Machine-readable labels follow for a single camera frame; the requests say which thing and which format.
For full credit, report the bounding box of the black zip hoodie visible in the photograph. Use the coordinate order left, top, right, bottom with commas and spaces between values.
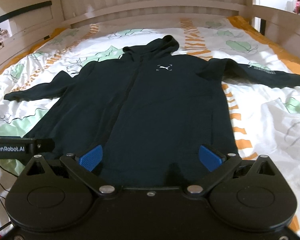
4, 35, 300, 187

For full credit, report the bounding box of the white leaf-print bed sheet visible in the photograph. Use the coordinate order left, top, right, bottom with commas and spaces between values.
0, 15, 300, 236

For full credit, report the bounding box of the black cable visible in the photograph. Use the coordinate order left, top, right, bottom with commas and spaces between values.
0, 163, 15, 234

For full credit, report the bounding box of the cream wooden bed frame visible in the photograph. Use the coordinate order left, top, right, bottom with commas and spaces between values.
0, 0, 300, 74

